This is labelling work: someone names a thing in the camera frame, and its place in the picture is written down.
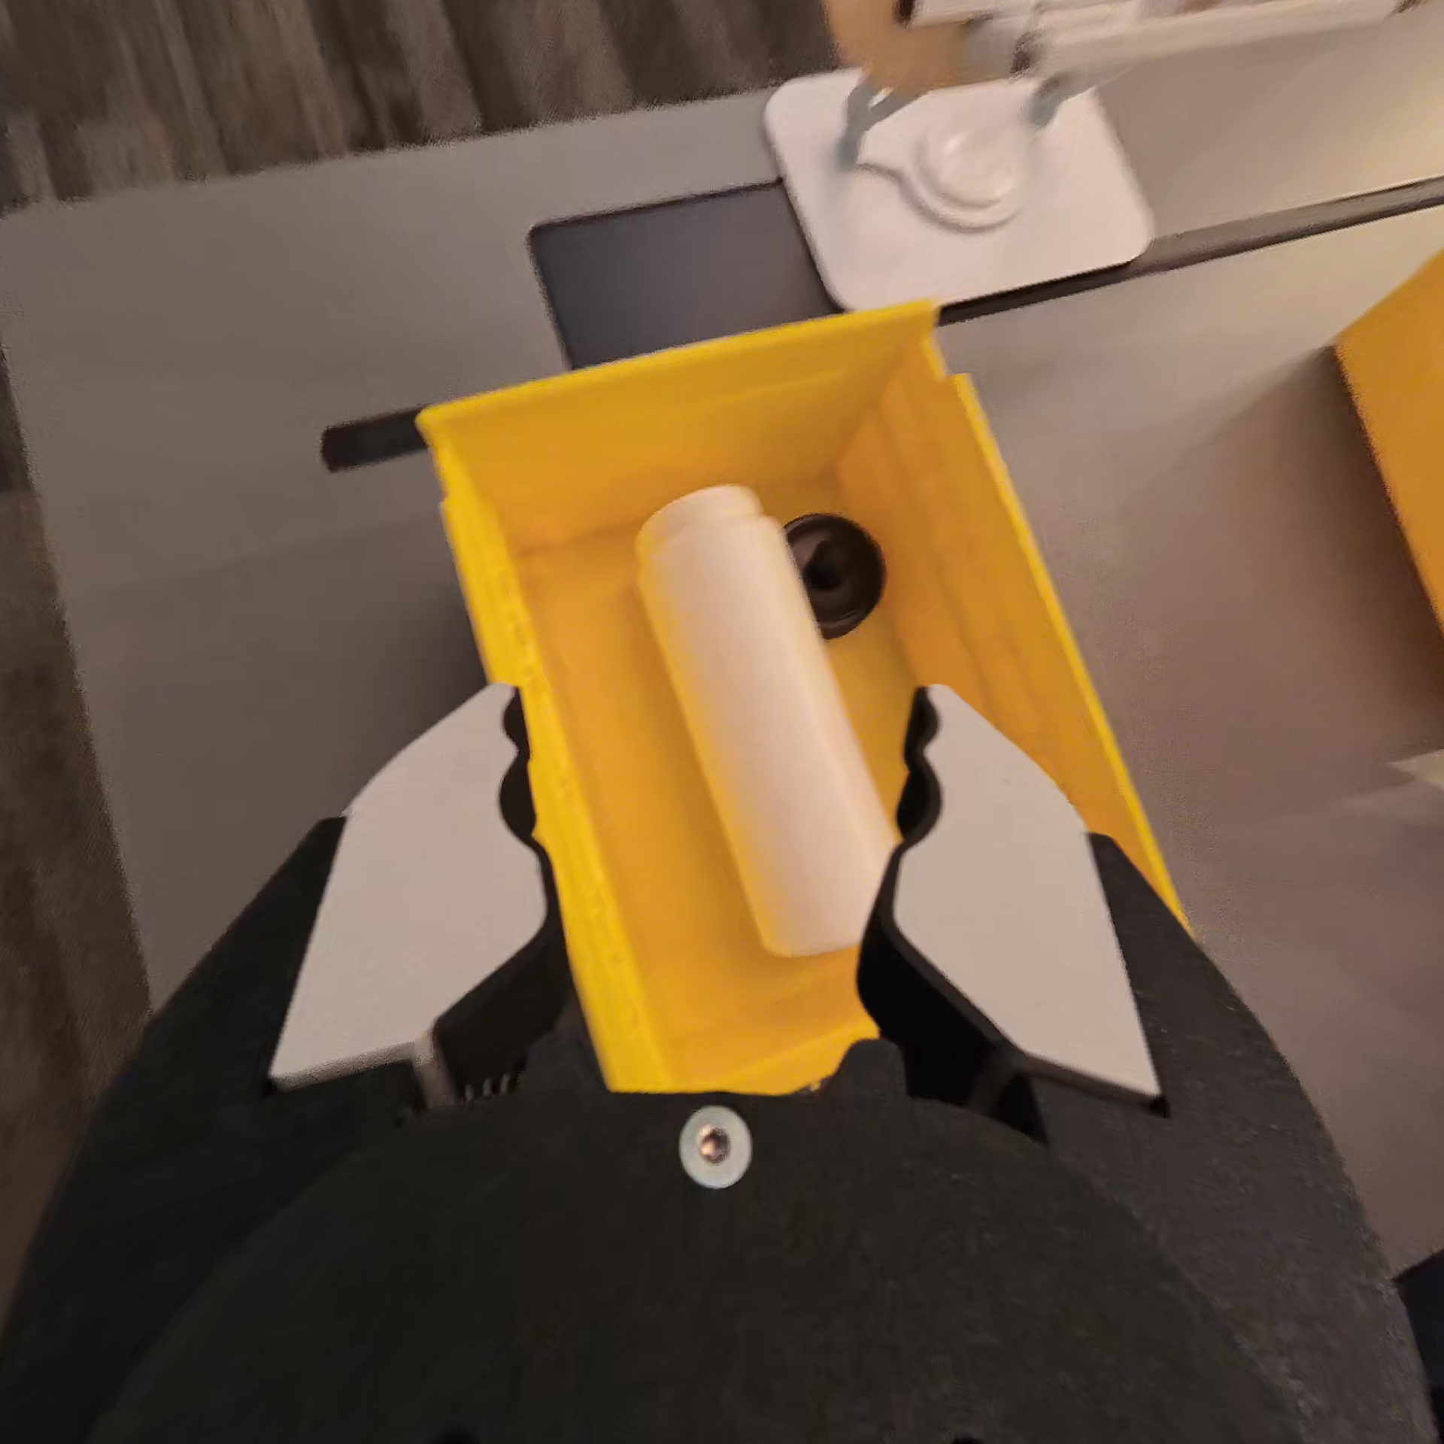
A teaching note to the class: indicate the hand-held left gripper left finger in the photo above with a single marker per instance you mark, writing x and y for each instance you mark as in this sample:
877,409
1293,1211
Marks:
418,914

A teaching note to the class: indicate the white plastic bottle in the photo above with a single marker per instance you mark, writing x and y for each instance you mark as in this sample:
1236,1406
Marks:
767,733

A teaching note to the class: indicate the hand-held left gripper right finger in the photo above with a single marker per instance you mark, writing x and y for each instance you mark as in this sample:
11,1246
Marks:
1004,926

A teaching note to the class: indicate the yellow plastic bin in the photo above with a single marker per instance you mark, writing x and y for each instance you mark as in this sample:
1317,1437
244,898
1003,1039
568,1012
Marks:
1405,452
631,733

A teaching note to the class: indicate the wooden instruction sheet board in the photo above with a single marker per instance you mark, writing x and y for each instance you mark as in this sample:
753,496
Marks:
1128,34

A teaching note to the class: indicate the white board stand base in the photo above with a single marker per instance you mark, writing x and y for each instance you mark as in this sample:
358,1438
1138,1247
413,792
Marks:
1071,226

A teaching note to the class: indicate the black bottle lid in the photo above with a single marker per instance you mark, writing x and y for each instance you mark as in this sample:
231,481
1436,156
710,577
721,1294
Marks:
846,575

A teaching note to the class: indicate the black smooth desk mat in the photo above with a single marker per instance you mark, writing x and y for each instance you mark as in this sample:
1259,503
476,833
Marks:
678,271

